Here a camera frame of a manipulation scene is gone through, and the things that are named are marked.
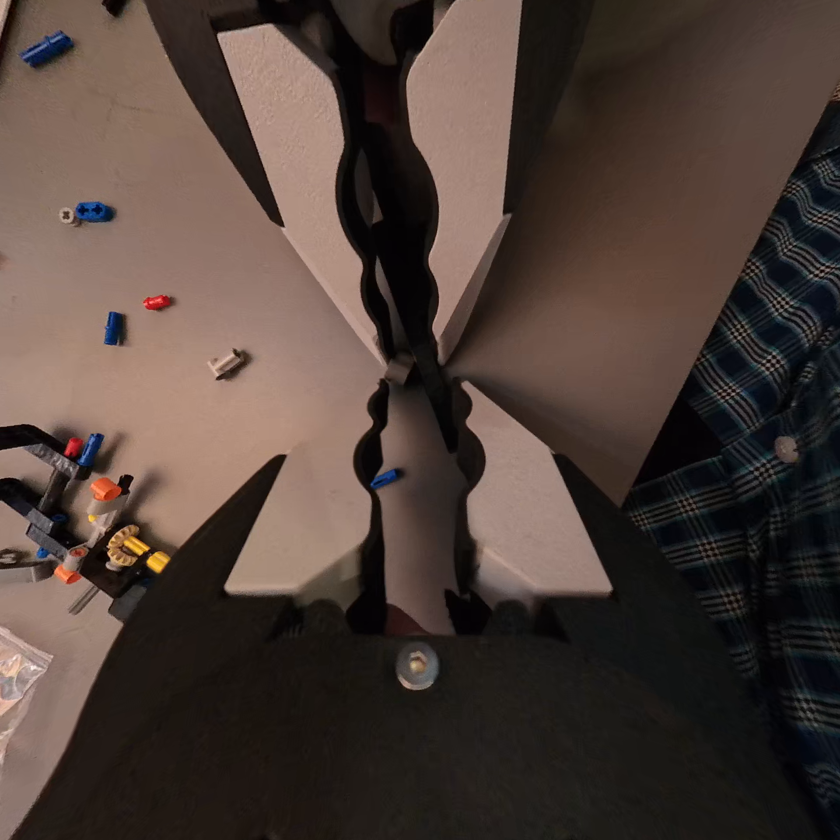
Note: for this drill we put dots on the person's blue plaid shirt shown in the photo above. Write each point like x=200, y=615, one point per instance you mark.
x=754, y=525

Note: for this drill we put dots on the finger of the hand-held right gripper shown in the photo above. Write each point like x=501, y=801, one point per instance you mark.
x=472, y=131
x=289, y=131

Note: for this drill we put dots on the partly built lego assembly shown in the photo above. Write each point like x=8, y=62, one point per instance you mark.
x=56, y=463

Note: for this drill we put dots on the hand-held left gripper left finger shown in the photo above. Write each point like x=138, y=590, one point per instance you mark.
x=302, y=525

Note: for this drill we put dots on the light grey lego pin connector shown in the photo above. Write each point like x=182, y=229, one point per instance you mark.
x=228, y=363

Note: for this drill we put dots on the clear plastic bag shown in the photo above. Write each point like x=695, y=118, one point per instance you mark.
x=23, y=682

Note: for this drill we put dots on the blue lego pin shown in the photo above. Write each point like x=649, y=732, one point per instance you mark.
x=113, y=328
x=46, y=49
x=386, y=478

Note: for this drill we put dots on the black lego beam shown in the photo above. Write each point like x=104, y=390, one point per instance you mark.
x=426, y=367

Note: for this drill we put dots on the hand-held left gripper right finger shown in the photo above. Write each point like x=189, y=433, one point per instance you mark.
x=538, y=525

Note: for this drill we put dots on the red lego pin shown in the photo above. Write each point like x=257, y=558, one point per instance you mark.
x=157, y=302

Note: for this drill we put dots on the blue two-hole lego connector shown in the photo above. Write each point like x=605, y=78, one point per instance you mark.
x=94, y=211

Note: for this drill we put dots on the small grey lego bush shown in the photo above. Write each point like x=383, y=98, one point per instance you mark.
x=67, y=216

